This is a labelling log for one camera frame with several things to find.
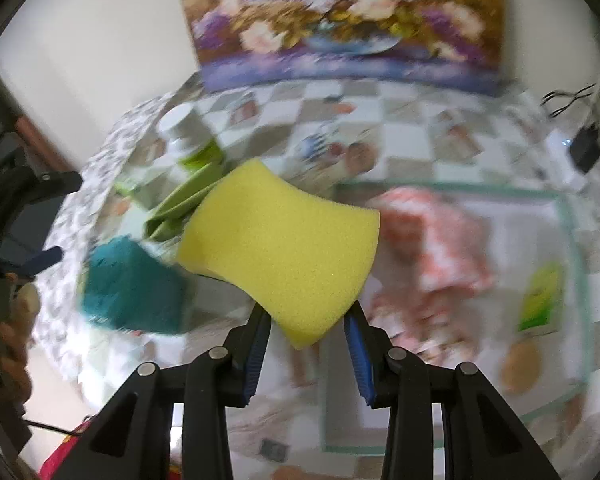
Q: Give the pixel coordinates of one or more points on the beige round puff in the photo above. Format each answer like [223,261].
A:
[522,367]

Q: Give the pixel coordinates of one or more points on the white tray teal rim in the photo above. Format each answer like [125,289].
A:
[350,430]

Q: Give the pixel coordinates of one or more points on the yellow sponge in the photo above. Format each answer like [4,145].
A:
[280,240]

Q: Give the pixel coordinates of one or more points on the black charger adapter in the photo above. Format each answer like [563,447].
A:
[587,150]

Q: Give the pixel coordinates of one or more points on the teal cloth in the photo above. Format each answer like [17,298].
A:
[130,285]

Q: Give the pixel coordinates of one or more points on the pink white chenille cloth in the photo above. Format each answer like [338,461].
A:
[430,240]

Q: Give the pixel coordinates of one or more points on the white power strip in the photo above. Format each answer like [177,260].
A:
[560,142]

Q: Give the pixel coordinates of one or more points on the green tissue packet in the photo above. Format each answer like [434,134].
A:
[542,300]

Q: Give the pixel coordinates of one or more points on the red gold patterned cloth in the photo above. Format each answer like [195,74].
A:
[60,465]

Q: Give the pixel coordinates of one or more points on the person's left hand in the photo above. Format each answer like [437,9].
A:
[17,340]

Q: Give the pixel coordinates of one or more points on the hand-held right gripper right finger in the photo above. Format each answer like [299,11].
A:
[358,355]

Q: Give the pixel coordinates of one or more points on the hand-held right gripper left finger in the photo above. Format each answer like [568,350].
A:
[257,355]

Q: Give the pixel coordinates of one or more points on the lime green cloth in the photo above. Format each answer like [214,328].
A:
[180,200]

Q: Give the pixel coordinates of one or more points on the flower painting canvas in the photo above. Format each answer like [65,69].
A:
[330,20]

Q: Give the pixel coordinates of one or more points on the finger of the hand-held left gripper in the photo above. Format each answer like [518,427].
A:
[42,260]
[55,182]

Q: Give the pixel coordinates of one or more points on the white pill bottle green label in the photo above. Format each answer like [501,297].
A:
[185,130]

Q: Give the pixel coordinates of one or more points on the grey leaf print cloth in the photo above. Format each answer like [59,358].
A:
[110,160]

